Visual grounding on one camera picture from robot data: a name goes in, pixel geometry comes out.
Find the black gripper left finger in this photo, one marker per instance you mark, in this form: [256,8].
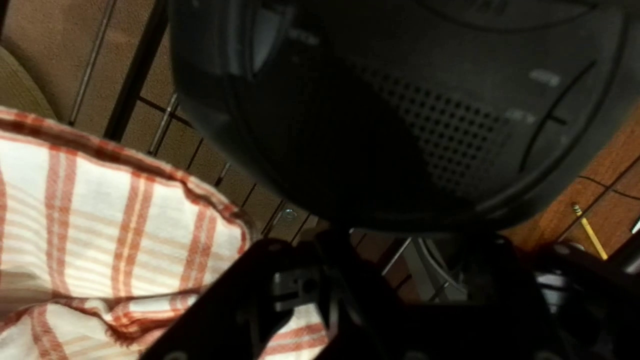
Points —
[333,280]

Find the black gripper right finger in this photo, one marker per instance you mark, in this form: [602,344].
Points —
[497,280]

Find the yellow pencil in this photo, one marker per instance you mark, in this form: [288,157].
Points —
[591,232]

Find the red striped white cloth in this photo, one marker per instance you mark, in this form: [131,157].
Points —
[101,240]

